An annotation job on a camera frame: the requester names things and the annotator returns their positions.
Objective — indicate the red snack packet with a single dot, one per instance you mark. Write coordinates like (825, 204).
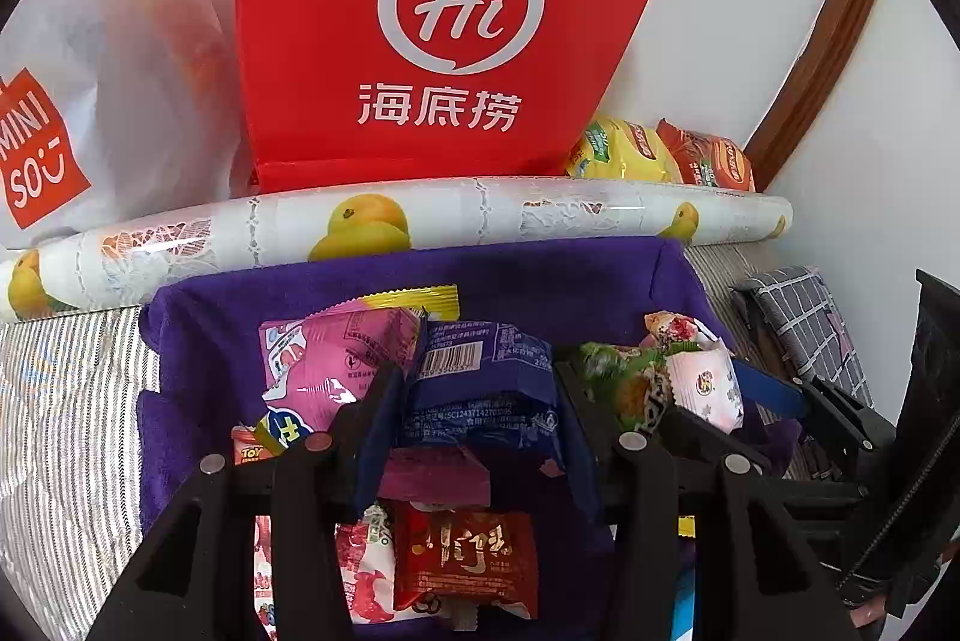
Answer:
(465, 558)

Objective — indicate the wooden door frame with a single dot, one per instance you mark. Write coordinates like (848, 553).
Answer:
(825, 56)

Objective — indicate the striped mattress pad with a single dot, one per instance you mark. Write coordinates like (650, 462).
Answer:
(67, 423)

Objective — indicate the green snack packet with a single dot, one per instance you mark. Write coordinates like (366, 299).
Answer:
(622, 378)

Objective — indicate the dark purple snack packet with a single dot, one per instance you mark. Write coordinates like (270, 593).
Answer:
(435, 480)

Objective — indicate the fruit-print paper roll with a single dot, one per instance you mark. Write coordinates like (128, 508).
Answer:
(450, 213)

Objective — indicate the orange chips bag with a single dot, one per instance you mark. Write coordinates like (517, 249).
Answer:
(712, 157)

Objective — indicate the blue yellow cartoon snack packet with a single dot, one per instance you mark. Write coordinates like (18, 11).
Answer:
(259, 450)

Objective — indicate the pale pink cartoon snack packet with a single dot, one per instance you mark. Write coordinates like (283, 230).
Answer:
(264, 581)

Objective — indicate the yellow chips bag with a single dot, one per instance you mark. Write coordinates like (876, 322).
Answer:
(622, 149)

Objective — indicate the purple fabric storage basket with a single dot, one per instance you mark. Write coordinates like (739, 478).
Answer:
(525, 281)

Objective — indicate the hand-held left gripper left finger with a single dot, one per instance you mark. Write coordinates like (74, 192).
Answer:
(379, 438)

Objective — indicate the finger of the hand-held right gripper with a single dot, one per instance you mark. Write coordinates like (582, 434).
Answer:
(765, 390)
(697, 437)

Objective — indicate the pink peach snack packet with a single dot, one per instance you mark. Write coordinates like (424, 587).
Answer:
(367, 566)

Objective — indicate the red and white candy packet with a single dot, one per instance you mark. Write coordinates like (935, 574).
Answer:
(671, 326)

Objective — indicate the white star-print snack packet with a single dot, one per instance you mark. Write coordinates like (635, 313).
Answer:
(705, 386)

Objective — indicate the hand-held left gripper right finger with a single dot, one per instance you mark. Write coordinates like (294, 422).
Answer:
(574, 431)

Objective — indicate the white plastic shopping bag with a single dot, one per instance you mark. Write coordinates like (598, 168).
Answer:
(112, 86)

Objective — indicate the blue tissue pack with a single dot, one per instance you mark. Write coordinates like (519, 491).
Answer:
(684, 603)

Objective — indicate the magenta snack packet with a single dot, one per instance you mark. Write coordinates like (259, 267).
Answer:
(330, 348)

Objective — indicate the grey checked folded cloth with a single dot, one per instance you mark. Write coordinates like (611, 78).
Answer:
(810, 326)

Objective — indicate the red paper shopping bag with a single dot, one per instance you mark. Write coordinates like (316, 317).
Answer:
(450, 26)

